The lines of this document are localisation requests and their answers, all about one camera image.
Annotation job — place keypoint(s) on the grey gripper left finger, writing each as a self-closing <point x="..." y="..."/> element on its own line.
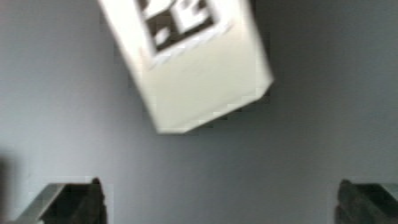
<point x="40" y="205"/>

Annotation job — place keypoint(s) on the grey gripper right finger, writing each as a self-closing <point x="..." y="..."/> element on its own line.
<point x="390" y="196"/>

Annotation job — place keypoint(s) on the white stool leg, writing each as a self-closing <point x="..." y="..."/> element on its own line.
<point x="193" y="51"/>

